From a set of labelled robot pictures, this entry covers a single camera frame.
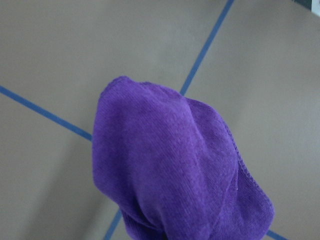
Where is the purple microfibre towel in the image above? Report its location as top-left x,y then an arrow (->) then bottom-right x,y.
92,76 -> 275,240

